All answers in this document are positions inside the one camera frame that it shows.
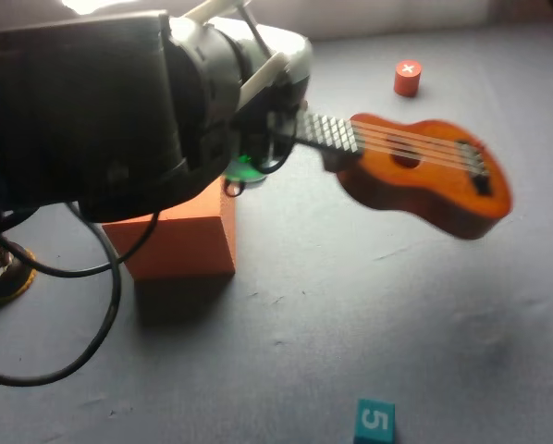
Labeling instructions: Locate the thick black cable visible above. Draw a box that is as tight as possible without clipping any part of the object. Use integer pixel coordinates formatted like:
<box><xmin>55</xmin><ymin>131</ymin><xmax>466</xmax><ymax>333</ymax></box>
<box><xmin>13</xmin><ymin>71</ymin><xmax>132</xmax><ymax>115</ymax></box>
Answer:
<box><xmin>0</xmin><ymin>203</ymin><xmax>123</xmax><ymax>388</ymax></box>

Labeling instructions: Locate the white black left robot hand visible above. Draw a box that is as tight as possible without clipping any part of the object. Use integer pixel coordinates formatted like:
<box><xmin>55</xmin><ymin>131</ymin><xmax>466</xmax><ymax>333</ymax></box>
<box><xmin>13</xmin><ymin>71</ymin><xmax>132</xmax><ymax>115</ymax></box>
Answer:
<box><xmin>223</xmin><ymin>25</ymin><xmax>314</xmax><ymax>186</ymax></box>

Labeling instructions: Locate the orange wooden toy guitar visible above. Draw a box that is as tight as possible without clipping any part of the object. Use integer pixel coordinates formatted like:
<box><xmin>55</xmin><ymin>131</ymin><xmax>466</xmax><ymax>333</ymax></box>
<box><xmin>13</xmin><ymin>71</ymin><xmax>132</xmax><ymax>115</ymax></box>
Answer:
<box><xmin>269</xmin><ymin>109</ymin><xmax>513</xmax><ymax>241</ymax></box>

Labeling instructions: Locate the large orange foam cube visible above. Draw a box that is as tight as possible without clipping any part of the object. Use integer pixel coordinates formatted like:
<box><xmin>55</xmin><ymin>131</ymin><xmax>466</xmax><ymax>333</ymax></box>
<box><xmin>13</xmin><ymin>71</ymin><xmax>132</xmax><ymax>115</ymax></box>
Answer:
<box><xmin>101</xmin><ymin>178</ymin><xmax>238</xmax><ymax>325</ymax></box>

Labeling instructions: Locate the teal block with number five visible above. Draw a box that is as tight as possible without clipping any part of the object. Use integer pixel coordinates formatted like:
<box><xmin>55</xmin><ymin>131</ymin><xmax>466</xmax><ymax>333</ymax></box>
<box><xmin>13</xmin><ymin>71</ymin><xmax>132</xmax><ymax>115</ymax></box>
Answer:
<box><xmin>352</xmin><ymin>398</ymin><xmax>397</xmax><ymax>444</ymax></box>

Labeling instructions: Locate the thin black cable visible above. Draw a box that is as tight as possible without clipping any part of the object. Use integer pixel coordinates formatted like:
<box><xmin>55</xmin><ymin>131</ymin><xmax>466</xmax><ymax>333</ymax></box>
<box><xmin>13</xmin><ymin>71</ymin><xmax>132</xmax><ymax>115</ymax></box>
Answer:
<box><xmin>0</xmin><ymin>210</ymin><xmax>162</xmax><ymax>278</ymax></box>

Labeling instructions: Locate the red cylinder with white cross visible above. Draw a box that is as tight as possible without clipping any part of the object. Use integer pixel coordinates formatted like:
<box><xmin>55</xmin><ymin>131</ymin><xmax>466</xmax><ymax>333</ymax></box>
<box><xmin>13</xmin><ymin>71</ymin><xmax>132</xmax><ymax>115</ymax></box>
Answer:
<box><xmin>393</xmin><ymin>59</ymin><xmax>424</xmax><ymax>99</ymax></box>

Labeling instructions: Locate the chocolate toy cake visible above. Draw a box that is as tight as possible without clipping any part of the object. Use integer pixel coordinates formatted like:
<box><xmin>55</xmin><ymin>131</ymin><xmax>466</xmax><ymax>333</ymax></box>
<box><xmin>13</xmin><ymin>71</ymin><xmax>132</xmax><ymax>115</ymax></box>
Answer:
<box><xmin>0</xmin><ymin>234</ymin><xmax>38</xmax><ymax>305</ymax></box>

